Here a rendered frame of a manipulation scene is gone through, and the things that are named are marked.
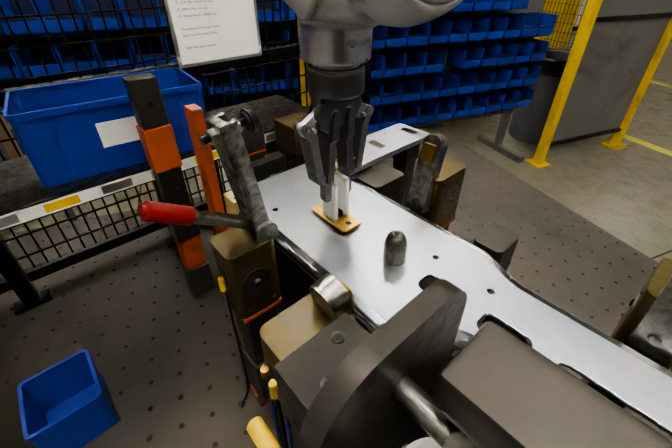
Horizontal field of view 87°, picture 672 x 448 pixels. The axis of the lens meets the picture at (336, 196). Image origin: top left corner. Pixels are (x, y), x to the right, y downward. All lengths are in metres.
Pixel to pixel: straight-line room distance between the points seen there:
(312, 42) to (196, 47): 0.57
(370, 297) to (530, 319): 0.19
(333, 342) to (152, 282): 0.76
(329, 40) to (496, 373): 0.35
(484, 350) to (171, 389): 0.66
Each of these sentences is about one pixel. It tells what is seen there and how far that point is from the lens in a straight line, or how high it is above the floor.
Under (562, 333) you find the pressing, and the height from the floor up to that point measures 1.00.
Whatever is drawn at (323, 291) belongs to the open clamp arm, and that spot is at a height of 1.11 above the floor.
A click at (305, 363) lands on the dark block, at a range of 0.27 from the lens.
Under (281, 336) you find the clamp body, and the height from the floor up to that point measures 1.07.
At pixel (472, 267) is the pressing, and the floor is 1.00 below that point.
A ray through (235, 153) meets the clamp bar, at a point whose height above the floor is 1.18.
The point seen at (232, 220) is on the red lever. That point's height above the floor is 1.09.
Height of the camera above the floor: 1.35
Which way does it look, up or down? 33 degrees down
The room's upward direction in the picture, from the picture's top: straight up
